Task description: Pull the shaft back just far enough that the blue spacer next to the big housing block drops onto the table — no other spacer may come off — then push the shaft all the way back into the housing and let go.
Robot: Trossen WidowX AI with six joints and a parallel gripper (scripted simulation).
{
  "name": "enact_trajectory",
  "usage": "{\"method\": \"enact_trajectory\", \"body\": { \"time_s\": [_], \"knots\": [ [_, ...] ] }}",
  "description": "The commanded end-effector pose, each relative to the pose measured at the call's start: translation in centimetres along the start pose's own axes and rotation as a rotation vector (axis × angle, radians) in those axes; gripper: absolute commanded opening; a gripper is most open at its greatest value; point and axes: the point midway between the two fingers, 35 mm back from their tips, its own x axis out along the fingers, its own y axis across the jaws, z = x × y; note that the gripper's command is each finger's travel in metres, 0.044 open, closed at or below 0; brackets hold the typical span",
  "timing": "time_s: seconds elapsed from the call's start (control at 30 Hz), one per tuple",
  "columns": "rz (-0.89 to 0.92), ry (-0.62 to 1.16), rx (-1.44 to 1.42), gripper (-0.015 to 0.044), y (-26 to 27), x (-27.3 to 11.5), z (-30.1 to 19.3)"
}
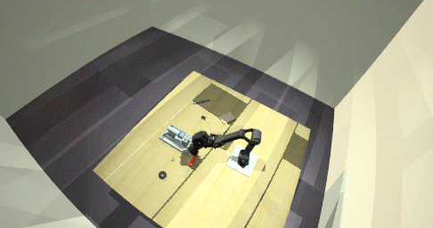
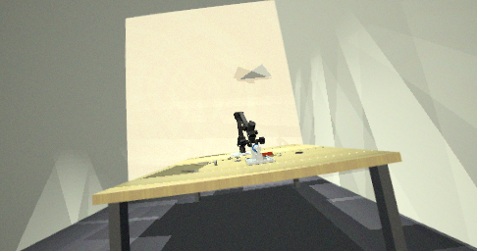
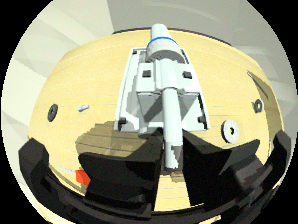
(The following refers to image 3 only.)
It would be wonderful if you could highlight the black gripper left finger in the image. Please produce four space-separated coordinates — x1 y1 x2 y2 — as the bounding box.
77 127 164 210

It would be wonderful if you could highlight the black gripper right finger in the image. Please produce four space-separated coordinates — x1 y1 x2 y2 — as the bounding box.
182 128 261 206

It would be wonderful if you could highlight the light grey metal shaft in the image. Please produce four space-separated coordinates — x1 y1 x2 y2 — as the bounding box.
161 88 184 172

